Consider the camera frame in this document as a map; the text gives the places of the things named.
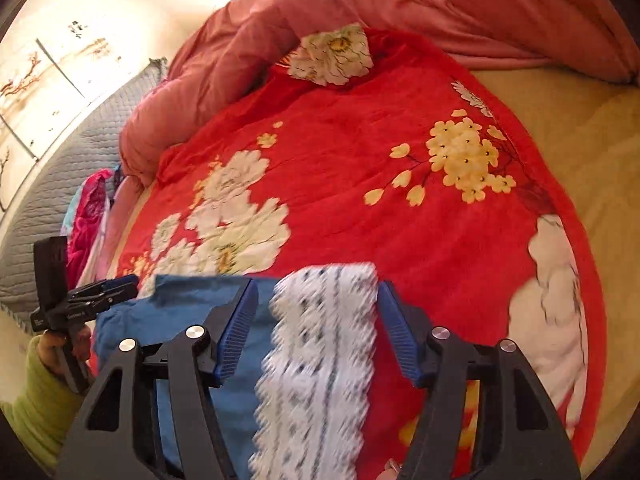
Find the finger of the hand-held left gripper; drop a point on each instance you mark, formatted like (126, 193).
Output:
(127, 279)
(107, 296)

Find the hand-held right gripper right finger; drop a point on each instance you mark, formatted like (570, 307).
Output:
(399, 335)

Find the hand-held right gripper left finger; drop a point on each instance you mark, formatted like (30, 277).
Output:
(239, 332)

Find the blue denim pants lace trim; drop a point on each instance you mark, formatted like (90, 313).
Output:
(170, 305)

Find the person's left forearm green sleeve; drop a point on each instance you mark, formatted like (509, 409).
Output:
(35, 410)

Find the person's left hand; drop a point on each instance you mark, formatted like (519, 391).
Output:
(50, 347)

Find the person's right hand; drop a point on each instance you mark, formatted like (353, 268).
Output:
(390, 471)

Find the pink pillow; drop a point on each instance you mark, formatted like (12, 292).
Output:
(116, 220)

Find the pile of pink clothes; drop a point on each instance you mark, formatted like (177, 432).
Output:
(87, 220)

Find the grey quilted headboard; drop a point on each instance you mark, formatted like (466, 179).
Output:
(75, 160)

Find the red floral blanket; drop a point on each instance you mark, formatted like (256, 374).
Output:
(350, 160)

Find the pink comforter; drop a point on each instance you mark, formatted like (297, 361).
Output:
(450, 0)

